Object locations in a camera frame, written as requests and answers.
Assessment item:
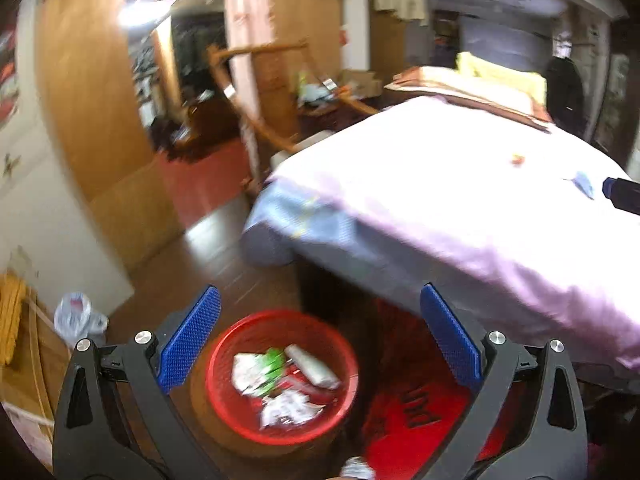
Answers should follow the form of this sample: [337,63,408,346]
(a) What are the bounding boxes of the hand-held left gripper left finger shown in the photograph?
[52,284,223,480]

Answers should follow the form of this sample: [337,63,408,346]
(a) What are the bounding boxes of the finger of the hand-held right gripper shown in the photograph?
[602,176,640,217]

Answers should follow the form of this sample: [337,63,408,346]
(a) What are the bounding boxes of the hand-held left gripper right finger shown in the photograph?
[419,282,588,480]

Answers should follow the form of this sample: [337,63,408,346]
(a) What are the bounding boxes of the light blue soap case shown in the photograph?
[562,171,597,201]

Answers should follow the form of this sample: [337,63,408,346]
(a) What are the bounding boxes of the white wrapper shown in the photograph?
[231,352,268,397]

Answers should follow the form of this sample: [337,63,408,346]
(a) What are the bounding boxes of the red plastic basket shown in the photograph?
[204,310,360,447]

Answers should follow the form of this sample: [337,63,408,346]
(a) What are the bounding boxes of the green snack packet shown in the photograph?
[260,347,288,386]

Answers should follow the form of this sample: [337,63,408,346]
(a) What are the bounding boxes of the paper trash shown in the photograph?
[259,389,326,430]

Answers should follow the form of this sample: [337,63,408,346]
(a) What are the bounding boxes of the red cloth with black print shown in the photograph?
[361,300,513,480]

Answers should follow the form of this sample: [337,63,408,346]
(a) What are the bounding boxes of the hanging black jacket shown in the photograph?
[544,55,586,136]

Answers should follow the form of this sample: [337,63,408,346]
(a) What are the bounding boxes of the white plastic bag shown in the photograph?
[53,291,110,346]

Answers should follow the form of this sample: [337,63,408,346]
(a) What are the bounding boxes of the bed with pink sheet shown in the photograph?
[240,95,640,372]

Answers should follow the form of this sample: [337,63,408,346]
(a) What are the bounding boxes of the yellow cloth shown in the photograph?
[455,51,547,102]

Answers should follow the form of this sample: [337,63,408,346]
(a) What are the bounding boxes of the wooden chair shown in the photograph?
[207,40,381,197]

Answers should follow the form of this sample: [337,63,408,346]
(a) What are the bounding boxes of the wooden door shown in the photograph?
[37,0,187,272]

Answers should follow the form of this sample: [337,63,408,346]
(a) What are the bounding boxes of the wooden wardrobe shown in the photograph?
[252,0,347,142]

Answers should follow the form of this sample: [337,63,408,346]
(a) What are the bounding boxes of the red and white curtain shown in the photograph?
[224,0,281,106]

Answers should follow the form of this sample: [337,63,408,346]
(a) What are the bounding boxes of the fluorescent lamp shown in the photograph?
[117,0,178,30]

